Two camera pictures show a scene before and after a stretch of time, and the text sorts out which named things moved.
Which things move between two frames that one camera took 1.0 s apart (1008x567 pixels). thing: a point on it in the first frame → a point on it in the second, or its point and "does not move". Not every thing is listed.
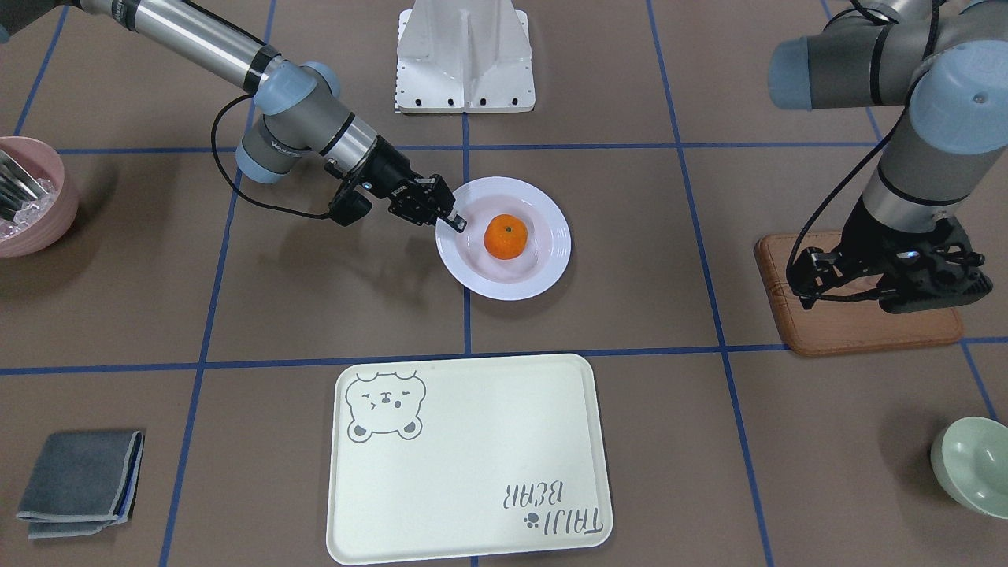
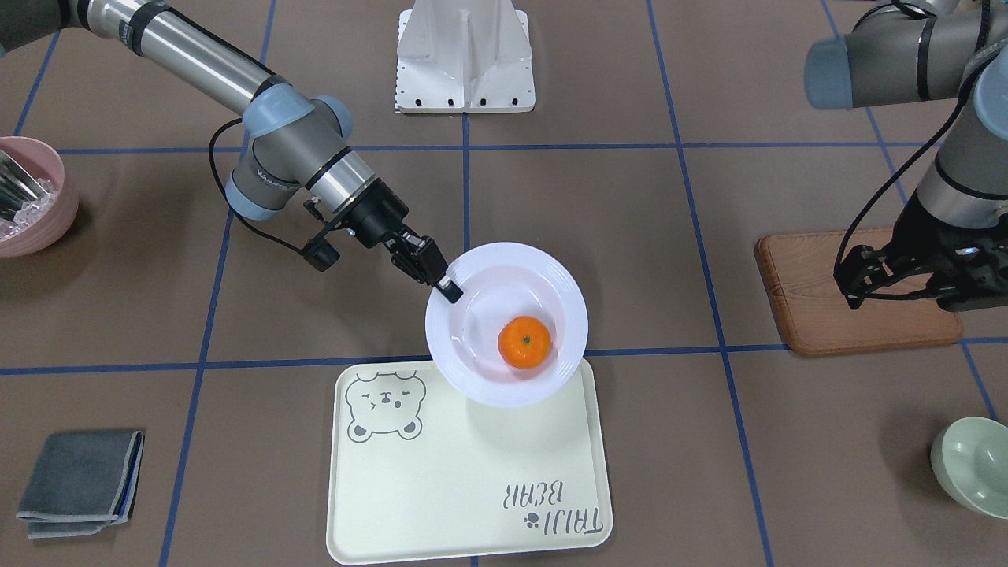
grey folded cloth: (82, 483) does not move
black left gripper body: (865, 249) → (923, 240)
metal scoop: (17, 187) does not move
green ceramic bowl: (969, 461) does not move
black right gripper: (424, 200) → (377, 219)
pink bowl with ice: (42, 223) does not move
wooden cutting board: (835, 324) does not move
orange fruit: (505, 237) → (524, 341)
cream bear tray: (459, 456) does not move
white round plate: (465, 257) → (518, 332)
